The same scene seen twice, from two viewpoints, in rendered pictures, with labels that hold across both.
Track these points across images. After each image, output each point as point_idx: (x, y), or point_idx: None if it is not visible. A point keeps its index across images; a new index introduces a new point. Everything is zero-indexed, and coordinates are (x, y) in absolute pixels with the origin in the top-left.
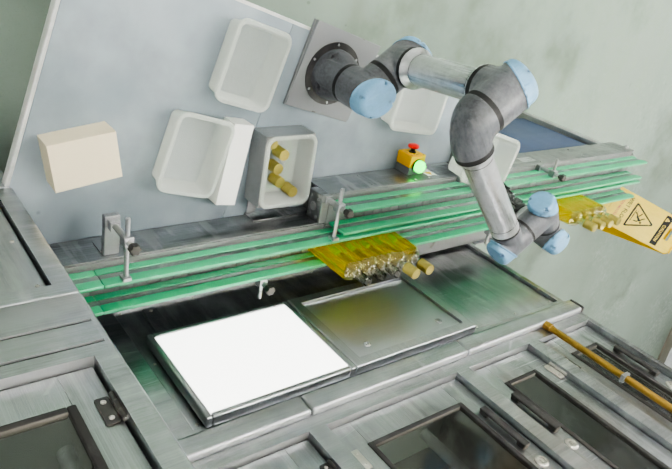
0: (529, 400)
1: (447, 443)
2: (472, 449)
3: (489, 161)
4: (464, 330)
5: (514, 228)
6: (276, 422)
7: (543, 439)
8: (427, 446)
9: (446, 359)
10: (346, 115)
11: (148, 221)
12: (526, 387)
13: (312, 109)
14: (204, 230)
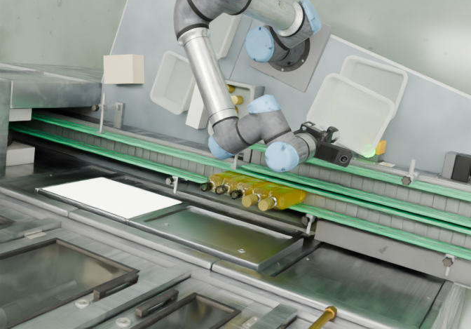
0: (176, 302)
1: (78, 265)
2: (78, 274)
3: (189, 38)
4: (240, 260)
5: (216, 114)
6: (46, 203)
7: (109, 298)
8: (69, 257)
9: (183, 253)
10: (303, 85)
11: (159, 128)
12: (202, 305)
13: (271, 74)
14: (176, 140)
